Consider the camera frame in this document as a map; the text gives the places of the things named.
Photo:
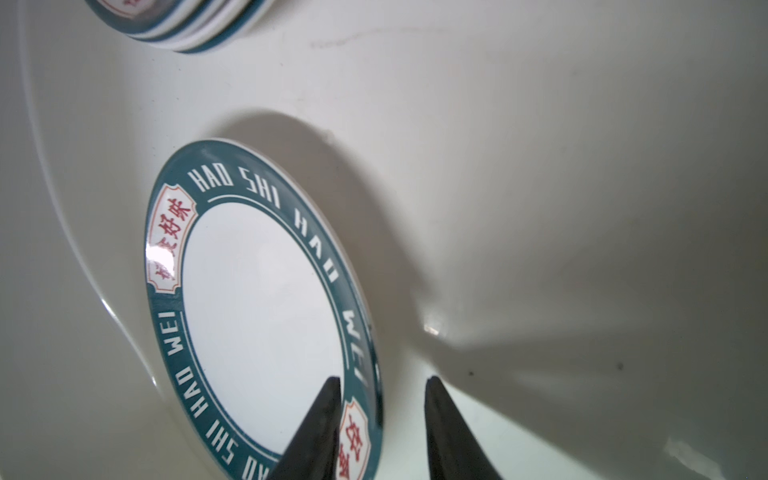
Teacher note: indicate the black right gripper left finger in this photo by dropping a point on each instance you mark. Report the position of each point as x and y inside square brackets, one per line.
[312, 452]

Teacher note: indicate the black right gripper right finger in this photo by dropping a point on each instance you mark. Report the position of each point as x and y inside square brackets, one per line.
[453, 450]

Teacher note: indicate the green rim plate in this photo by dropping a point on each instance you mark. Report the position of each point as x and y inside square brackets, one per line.
[206, 24]
[254, 306]
[140, 18]

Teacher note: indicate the green red ring plate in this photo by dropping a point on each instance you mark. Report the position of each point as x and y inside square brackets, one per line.
[253, 12]

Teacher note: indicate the white plastic bin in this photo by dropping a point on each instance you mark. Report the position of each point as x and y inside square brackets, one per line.
[558, 207]

